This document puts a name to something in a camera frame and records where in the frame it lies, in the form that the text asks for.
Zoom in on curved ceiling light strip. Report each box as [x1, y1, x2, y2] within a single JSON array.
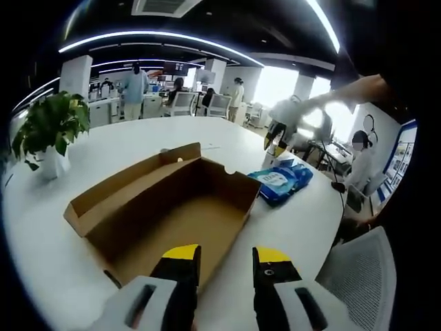
[[58, 30, 265, 67], [305, 0, 342, 54]]

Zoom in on white mesh office chair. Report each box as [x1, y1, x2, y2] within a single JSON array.
[[170, 92, 197, 117], [206, 94, 232, 120]]

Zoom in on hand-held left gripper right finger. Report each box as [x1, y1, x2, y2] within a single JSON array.
[[252, 246, 351, 331]]

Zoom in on ceiling air conditioner vent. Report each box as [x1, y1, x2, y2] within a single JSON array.
[[130, 0, 204, 19]]

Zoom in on hanging dark display screen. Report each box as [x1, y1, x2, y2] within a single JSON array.
[[163, 61, 189, 76]]

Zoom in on black frame side desk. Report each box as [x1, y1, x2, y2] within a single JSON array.
[[302, 137, 352, 180]]

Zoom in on green plant in white pot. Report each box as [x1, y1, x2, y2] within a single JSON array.
[[12, 91, 91, 179]]

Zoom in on blue wet wipes pack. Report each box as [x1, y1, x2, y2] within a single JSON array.
[[247, 164, 314, 207]]

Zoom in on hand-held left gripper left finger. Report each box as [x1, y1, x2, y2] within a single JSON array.
[[91, 243, 203, 331]]

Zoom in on white rectangular packet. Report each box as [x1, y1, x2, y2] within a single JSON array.
[[264, 148, 298, 170]]

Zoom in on brown cardboard shoe box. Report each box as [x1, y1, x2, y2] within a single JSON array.
[[63, 142, 262, 289]]

